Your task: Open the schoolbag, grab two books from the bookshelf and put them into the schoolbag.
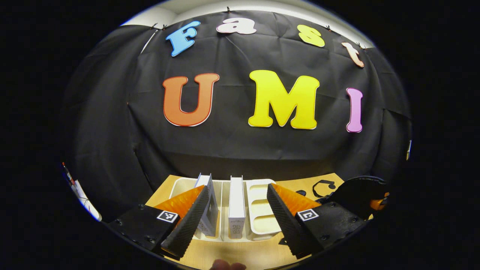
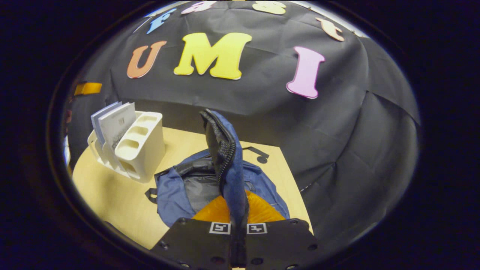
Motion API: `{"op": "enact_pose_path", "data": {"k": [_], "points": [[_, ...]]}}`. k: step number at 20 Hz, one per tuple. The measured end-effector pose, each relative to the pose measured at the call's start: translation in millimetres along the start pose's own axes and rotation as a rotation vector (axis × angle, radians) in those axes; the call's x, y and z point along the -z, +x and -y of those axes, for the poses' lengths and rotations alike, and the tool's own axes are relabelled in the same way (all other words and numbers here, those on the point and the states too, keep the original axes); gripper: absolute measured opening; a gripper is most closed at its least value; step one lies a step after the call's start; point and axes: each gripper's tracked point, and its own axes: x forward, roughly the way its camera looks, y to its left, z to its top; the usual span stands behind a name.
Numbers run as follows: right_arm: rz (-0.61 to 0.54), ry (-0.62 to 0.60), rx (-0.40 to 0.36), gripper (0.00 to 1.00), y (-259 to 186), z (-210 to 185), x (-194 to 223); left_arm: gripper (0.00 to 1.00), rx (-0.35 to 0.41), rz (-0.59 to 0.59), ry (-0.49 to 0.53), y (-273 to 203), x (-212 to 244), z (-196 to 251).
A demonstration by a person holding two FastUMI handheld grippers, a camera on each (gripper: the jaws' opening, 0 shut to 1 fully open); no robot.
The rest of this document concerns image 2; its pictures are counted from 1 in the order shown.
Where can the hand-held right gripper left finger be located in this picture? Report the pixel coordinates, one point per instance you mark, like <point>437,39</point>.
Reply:
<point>195,243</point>

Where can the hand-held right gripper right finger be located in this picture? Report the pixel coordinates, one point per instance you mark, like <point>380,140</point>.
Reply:
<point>281,243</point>

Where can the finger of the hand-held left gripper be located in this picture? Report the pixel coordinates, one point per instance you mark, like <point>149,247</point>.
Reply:
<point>88,89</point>

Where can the white-covered book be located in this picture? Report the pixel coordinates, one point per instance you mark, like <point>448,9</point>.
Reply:
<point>120,125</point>

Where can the blue schoolbag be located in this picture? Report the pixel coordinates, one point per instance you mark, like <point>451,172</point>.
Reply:
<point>172,187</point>

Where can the cream plastic bookshelf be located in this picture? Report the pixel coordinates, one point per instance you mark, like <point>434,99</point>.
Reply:
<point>146,150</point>

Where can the black backdrop cloth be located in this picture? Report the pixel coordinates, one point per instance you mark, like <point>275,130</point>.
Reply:
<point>337,150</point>

